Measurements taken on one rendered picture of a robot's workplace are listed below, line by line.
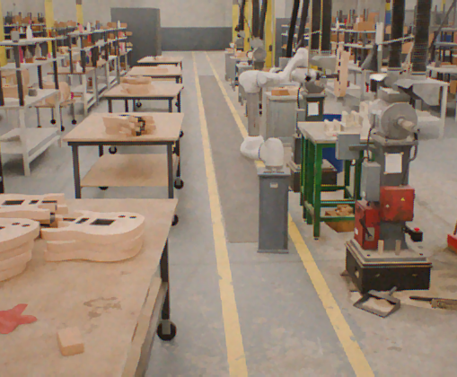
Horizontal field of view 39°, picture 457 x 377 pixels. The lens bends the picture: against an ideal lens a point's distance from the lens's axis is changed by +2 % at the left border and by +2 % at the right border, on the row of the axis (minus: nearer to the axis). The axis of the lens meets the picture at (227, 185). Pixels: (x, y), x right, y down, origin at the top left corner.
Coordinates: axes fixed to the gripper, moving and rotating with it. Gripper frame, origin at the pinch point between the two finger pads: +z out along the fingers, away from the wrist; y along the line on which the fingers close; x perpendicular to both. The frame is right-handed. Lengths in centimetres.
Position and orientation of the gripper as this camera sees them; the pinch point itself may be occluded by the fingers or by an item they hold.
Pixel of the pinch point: (338, 75)
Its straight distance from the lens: 589.1
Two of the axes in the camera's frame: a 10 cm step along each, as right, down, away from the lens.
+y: 0.4, 2.5, -9.7
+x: 0.1, -9.7, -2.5
